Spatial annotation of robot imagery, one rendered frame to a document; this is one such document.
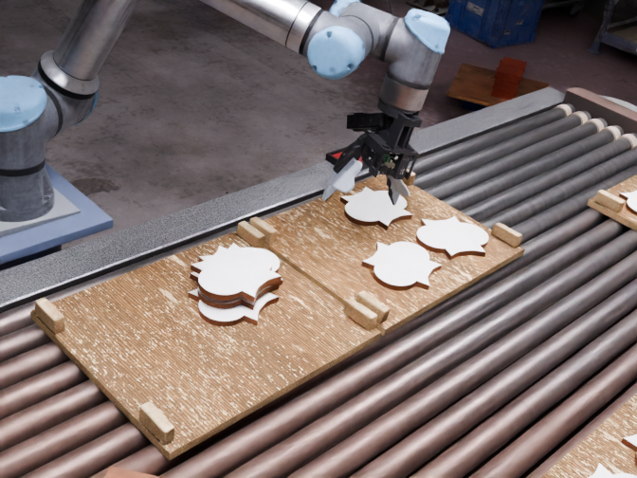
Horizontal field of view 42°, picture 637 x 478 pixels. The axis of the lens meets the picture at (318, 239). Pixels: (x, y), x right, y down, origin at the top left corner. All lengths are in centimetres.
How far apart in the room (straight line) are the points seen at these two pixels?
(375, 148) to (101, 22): 53
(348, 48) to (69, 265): 59
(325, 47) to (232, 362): 48
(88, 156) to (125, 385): 255
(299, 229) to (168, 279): 29
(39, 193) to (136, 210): 171
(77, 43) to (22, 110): 16
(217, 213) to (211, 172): 201
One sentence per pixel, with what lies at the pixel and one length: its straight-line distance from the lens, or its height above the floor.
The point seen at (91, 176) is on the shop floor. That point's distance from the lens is 352.
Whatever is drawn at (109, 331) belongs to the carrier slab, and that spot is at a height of 94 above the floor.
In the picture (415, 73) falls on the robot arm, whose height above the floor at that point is 128.
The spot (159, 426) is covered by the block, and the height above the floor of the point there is 96.
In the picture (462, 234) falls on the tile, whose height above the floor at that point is 95.
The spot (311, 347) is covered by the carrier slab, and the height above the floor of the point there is 94.
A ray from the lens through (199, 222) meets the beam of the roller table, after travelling 156.
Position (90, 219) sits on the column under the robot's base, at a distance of 164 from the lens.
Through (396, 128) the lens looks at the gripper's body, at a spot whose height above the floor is 118.
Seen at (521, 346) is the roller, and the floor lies 91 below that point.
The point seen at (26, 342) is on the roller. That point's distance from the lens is 130.
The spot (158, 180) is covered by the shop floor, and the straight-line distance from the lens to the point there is 350.
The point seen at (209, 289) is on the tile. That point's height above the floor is 98.
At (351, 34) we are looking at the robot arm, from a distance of 124.
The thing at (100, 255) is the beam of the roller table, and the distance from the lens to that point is 146.
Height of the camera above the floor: 176
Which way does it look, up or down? 33 degrees down
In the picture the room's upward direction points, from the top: 9 degrees clockwise
